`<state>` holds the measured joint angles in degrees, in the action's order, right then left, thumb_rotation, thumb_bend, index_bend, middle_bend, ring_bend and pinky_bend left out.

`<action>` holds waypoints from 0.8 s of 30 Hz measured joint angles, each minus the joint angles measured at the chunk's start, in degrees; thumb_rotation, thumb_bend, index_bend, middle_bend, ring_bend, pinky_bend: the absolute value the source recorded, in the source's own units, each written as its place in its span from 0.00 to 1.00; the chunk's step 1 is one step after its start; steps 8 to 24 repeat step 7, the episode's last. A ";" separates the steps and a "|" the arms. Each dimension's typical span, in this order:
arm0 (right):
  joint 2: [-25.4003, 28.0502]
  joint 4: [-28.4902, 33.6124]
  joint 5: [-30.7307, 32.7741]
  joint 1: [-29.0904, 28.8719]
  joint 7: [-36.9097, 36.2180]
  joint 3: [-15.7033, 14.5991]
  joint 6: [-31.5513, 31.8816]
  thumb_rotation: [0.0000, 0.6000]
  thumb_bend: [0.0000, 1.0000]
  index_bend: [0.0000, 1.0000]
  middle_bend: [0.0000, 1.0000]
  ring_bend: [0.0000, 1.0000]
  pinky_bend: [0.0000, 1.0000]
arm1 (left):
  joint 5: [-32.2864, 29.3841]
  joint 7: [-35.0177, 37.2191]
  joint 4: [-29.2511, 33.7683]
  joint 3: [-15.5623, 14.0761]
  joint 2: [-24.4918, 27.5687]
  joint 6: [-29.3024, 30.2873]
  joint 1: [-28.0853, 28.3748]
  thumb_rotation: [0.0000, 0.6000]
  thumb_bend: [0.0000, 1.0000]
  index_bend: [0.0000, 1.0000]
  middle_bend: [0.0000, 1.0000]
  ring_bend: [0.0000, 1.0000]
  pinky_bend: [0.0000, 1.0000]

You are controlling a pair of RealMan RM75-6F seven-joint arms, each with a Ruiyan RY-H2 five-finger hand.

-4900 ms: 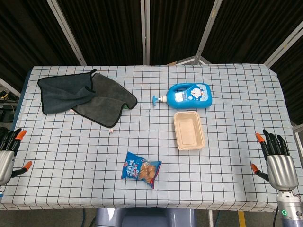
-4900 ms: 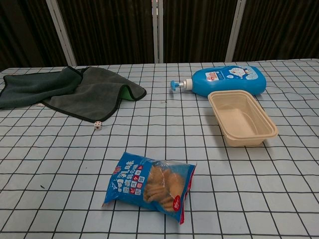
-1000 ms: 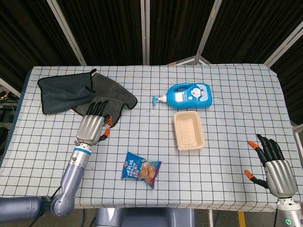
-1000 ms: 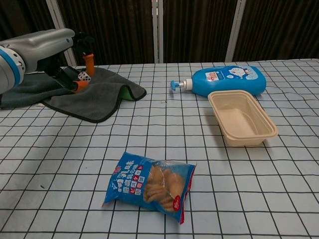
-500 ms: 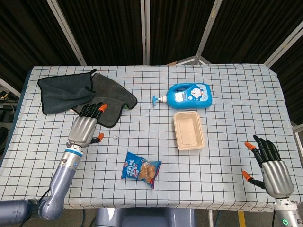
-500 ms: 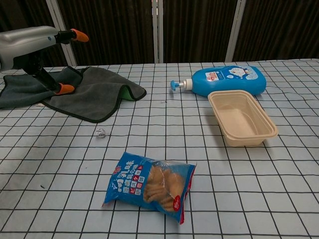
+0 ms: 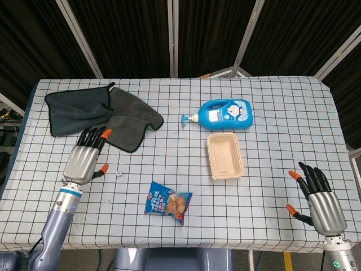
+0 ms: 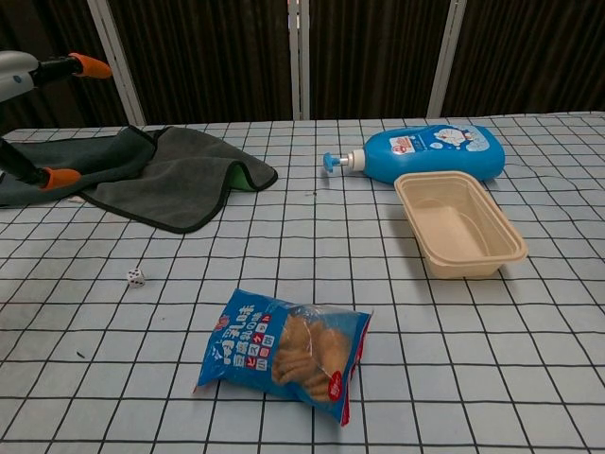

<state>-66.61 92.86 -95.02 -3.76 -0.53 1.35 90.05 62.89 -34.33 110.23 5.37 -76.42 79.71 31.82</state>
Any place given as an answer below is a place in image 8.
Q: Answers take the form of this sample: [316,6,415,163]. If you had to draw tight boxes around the white folding screen frame post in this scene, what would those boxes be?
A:
[424,0,468,119]
[286,0,311,121]
[86,0,146,128]

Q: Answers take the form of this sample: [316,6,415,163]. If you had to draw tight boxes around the dark green microfiber cloth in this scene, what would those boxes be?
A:
[0,124,279,235]

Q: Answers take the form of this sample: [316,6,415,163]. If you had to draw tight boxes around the beige rectangular food container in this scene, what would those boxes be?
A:
[393,170,528,280]

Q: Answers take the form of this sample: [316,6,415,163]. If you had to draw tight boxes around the blue biscuit snack bag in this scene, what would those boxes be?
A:
[191,288,374,428]

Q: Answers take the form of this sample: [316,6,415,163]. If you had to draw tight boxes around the blue pump lotion bottle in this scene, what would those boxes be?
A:
[322,123,507,186]

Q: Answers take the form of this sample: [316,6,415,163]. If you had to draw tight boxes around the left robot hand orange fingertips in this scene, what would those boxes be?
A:
[0,50,113,191]

